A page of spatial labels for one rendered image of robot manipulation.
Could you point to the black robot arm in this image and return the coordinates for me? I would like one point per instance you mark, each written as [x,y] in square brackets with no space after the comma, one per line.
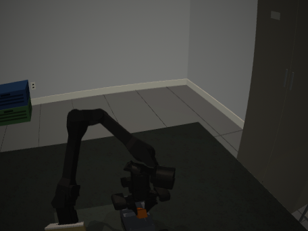
[67,190]

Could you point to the orange l-shaped part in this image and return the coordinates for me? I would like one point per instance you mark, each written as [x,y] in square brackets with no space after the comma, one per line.
[142,213]

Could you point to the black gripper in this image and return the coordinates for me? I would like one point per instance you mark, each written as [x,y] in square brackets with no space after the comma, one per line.
[140,194]

